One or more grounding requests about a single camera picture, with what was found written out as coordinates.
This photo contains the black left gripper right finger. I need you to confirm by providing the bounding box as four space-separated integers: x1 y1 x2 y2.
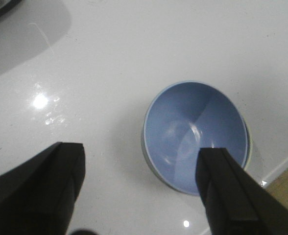
195 148 288 235

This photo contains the blue bowl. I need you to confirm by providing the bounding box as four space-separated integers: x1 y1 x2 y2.
141 81 252 196

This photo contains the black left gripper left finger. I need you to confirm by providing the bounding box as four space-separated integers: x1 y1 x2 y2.
0 142 85 235

